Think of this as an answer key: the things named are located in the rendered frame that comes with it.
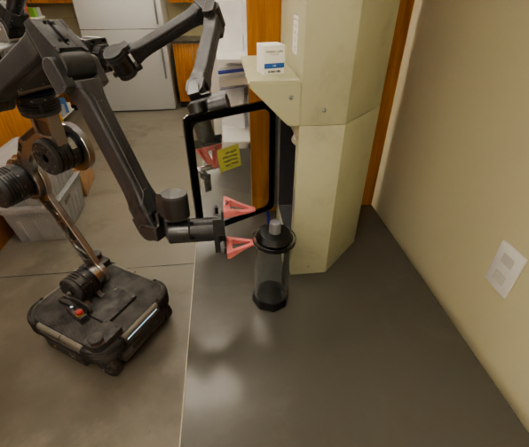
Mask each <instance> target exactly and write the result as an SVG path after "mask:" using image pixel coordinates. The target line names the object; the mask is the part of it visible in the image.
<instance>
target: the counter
mask: <svg viewBox="0 0 529 447"><path fill-rule="evenodd" d="M265 224H267V216H266V211H265V212H263V213H261V214H258V215H255V216H252V217H249V218H246V219H244V220H241V221H239V222H237V223H232V224H229V225H227V226H226V227H225V236H226V237H235V238H242V239H252V238H253V232H254V231H255V229H256V228H258V227H260V226H262V225H265ZM220 246H221V253H216V249H215V241H202V242H196V247H195V258H194V268H193V289H192V300H191V310H190V321H189V332H188V342H187V352H186V373H185V384H184V394H183V405H182V416H181V427H180V437H179V447H529V433H528V432H527V430H526V429H525V427H524V425H523V424H522V422H521V421H520V419H519V418H518V417H517V415H516V414H515V413H514V411H513V410H512V408H511V407H510V405H509V404H508V402H507V401H506V399H505V398H504V396H503V395H502V393H501V391H500V390H499V389H498V388H497V387H496V385H495V384H494V382H493V380H492V379H491V378H490V376H489V375H488V373H487V372H486V370H485V368H484V367H483V365H481V364H480V362H479V361H478V359H477V357H476V356H475V354H474V353H473V351H472V350H471V349H470V347H469V345H468V344H467V342H466V341H465V340H464V339H463V337H462V336H461V334H460V333H459V331H458V330H457V328H456V327H455V325H454V324H453V322H452V321H451V319H450V318H449V316H448V315H447V314H446V312H445V311H444V310H443V308H442V307H441V305H440V304H439V302H438V300H437V299H436V297H435V296H434V295H433V293H432V292H431V290H430V289H429V288H428V286H427V285H426V283H425V282H424V281H423V279H422V277H421V276H420V274H419V273H418V271H417V270H416V269H415V267H414V265H413V264H412V263H411V262H410V260H409V259H408V257H407V256H406V254H405V253H404V251H403V250H402V248H401V247H400V245H399V243H398V242H397V241H396V240H395V239H394V237H393V236H392V234H391V232H390V231H389V229H388V228H387V227H386V225H385V224H384V222H383V220H382V219H381V217H380V216H379V215H378V214H377V213H376V211H375V209H374V208H373V206H372V205H361V207H360V212H359V220H358V225H357V230H356V234H355V239H354V242H353V243H352V244H351V245H350V246H349V247H348V248H347V249H346V250H345V251H344V252H343V253H342V255H341V256H340V257H339V258H338V259H337V260H336V261H335V262H334V263H333V264H332V265H331V266H330V267H329V268H328V269H327V271H326V272H318V273H306V274H295V275H290V273H289V278H288V300H287V304H286V306H285V307H284V308H282V309H280V310H277V311H275V312H270V311H266V310H261V309H259V308H258V307H257V306H256V304H255V303H254V302H253V291H254V288H255V263H256V247H255V246H252V247H249V248H247V249H245V250H243V251H241V252H240V253H238V254H237V255H235V256H234V257H232V258H231V259H227V254H225V244H224V241H223V242H220Z"/></svg>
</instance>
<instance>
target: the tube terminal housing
mask: <svg viewBox="0 0 529 447"><path fill-rule="evenodd" d="M399 3H400V0H281V25H280V43H283V44H285V62H286V63H287V65H288V66H289V67H290V68H291V70H292V71H293V72H294V73H295V74H296V76H297V77H298V78H299V79H300V80H301V82H302V89H301V104H300V119H299V125H298V126H290V127H291V129H292V130H293V132H294V134H295V137H296V157H295V173H294V190H295V205H294V214H293V211H292V221H291V230H292V231H293V232H294V233H295V235H296V244H295V246H294V247H293V248H292V252H291V261H290V270H289V272H290V275H295V274H306V273H318V272H326V271H327V269H328V268H329V267H330V266H331V265H332V264H333V263H334V262H335V261H336V260H337V259H338V258H339V257H340V256H341V255H342V253H343V252H344V251H345V250H346V249H347V248H348V247H349V246H350V245H351V244H352V243H353V242H354V239H355V234H356V230H357V225H358V220H359V212H360V207H361V202H362V197H363V192H364V188H365V183H366V179H367V170H368V165H369V161H370V155H371V151H372V146H373V142H374V137H375V128H376V124H377V119H378V114H379V109H380V104H381V99H382V94H383V86H384V82H385V76H386V72H387V67H388V63H389V57H390V53H391V45H392V40H393V35H394V30H395V26H396V21H397V17H398V11H399ZM294 14H297V15H299V20H298V38H297V55H295V54H293V53H292V40H293V18H294Z"/></svg>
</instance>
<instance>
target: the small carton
mask: <svg viewBox="0 0 529 447"><path fill-rule="evenodd" d="M284 68H285V44H283V43H278V42H269V43H257V72H259V73H260V74H262V75H282V74H284Z"/></svg>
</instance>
